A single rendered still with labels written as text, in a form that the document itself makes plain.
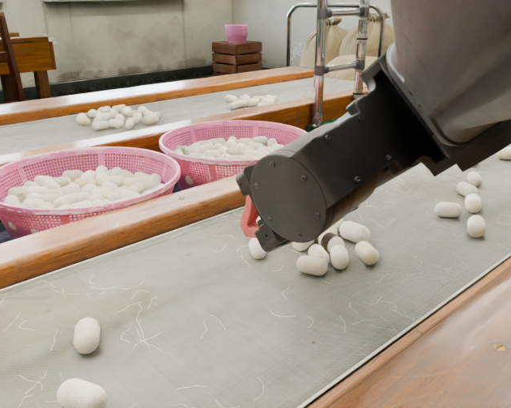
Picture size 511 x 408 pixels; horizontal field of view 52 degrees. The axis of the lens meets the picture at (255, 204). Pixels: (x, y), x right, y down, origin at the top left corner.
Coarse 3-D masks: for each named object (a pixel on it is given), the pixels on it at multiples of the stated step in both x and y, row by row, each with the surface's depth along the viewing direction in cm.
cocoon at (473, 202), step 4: (468, 196) 68; (472, 196) 68; (476, 196) 68; (468, 200) 67; (472, 200) 66; (476, 200) 66; (480, 200) 67; (468, 204) 67; (472, 204) 66; (476, 204) 66; (480, 204) 66; (468, 208) 67; (472, 208) 66; (476, 208) 66; (480, 208) 66; (472, 212) 67; (476, 212) 67
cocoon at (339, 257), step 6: (336, 246) 55; (342, 246) 55; (330, 252) 55; (336, 252) 54; (342, 252) 53; (330, 258) 54; (336, 258) 53; (342, 258) 53; (348, 258) 53; (336, 264) 53; (342, 264) 53
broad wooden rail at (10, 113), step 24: (264, 72) 166; (288, 72) 166; (312, 72) 171; (72, 96) 128; (96, 96) 128; (120, 96) 128; (144, 96) 131; (168, 96) 136; (0, 120) 110; (24, 120) 113
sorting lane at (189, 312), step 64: (384, 192) 74; (448, 192) 74; (128, 256) 57; (192, 256) 57; (384, 256) 57; (448, 256) 57; (0, 320) 46; (64, 320) 46; (128, 320) 46; (192, 320) 46; (256, 320) 46; (320, 320) 46; (384, 320) 46; (0, 384) 38; (128, 384) 38; (192, 384) 38; (256, 384) 38; (320, 384) 38
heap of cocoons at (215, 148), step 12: (192, 144) 96; (204, 144) 95; (216, 144) 96; (228, 144) 97; (240, 144) 96; (252, 144) 97; (264, 144) 101; (276, 144) 96; (204, 156) 89; (216, 156) 92; (228, 156) 90; (240, 156) 89; (252, 156) 90; (216, 168) 83
